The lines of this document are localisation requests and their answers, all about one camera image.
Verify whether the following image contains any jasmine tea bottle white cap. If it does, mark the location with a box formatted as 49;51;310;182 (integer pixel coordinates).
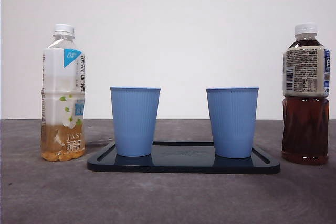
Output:
40;23;87;162

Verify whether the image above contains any dark tea bottle white cap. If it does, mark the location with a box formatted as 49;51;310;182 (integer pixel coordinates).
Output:
280;22;330;166

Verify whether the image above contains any blue ribbed cup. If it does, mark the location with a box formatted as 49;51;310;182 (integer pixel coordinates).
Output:
205;86;260;159
109;86;161;157

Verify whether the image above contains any dark blue rectangular tray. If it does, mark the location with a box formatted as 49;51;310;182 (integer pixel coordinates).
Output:
86;141;281;175

